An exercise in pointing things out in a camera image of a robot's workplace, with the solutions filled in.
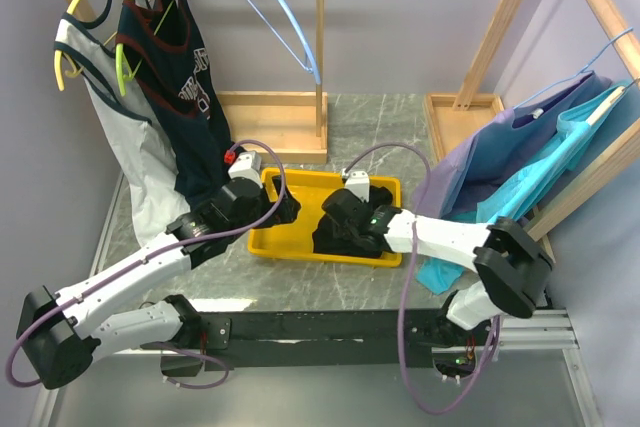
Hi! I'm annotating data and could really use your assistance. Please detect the green hanger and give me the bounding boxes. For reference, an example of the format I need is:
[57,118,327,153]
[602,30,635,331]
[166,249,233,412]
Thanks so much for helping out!
[116,0,175,96]

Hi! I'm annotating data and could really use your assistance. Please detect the left wooden clothes rack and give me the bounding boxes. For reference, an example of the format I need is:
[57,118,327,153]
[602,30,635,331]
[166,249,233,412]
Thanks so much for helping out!
[33,0,330,165]

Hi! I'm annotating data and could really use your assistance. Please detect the purple blue shirt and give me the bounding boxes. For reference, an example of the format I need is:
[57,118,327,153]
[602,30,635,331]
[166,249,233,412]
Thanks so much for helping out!
[412,72,612,218]

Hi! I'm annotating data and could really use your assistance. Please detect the cyan shirt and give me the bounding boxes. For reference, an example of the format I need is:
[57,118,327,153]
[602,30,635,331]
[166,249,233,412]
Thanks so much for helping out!
[415,80,632,296]

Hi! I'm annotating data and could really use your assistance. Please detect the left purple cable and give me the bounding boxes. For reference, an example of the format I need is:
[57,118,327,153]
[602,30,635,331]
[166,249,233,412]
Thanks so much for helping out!
[4,138,287,389]

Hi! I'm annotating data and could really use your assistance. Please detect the navy jersey tank top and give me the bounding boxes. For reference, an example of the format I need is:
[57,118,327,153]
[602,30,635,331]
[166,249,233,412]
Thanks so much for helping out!
[134,0,234,207]

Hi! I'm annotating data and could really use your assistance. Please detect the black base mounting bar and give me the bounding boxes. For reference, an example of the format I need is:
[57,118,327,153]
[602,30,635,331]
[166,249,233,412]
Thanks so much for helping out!
[139,309,496,373]

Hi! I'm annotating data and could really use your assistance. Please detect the blue wire hanger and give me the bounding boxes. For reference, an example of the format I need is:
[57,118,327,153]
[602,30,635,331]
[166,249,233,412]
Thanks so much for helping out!
[513,27,634,109]

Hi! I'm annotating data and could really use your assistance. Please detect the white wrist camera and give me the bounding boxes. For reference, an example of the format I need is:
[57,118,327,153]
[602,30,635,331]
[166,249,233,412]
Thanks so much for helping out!
[341,169,370,202]
[224,150,262,185]

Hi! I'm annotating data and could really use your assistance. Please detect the white tank top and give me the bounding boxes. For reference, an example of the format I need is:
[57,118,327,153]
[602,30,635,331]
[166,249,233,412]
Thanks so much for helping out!
[80,0,189,246]

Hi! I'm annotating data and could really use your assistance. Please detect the yellow hanger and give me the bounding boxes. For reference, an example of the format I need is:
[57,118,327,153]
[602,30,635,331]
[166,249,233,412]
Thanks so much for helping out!
[53,0,115,92]

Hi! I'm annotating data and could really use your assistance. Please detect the wooden hanger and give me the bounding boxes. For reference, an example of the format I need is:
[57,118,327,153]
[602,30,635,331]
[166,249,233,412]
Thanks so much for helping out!
[586,78,639,127]

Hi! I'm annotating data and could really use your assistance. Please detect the yellow plastic tray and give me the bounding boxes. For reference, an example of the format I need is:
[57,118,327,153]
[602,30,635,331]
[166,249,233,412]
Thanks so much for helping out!
[247,168,403,268]

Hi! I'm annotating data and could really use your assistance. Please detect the right wooden clothes rack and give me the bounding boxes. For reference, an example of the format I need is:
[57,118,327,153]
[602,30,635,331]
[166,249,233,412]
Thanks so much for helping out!
[422,0,640,263]

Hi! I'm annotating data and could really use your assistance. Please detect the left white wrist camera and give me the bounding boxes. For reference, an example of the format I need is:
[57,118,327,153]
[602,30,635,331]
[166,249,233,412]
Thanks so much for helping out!
[224,150,262,185]

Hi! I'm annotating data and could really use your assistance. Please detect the black tank top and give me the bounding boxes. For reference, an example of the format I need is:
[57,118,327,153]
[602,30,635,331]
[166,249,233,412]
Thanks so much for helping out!
[312,185,396,261]

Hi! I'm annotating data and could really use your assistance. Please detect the purple cable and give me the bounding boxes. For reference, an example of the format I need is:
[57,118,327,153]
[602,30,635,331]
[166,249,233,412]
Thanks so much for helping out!
[343,143,503,416]
[4,138,287,389]

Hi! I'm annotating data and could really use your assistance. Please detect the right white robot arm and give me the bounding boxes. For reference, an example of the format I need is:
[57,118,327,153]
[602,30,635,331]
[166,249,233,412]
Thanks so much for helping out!
[322,188,554,347]

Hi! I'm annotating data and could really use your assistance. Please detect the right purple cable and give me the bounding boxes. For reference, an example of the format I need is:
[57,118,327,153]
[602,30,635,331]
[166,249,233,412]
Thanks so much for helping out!
[343,143,503,416]

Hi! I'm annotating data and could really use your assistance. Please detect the wooden clothes rack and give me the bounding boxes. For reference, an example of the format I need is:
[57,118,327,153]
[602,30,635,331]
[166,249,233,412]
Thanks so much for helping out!
[422,0,640,263]
[33,0,330,165]

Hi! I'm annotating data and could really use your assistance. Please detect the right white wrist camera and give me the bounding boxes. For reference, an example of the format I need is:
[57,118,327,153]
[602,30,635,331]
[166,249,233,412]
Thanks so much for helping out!
[341,169,370,202]

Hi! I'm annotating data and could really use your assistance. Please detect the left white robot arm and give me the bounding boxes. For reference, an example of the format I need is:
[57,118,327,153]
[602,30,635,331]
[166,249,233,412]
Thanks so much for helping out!
[12,176,301,390]

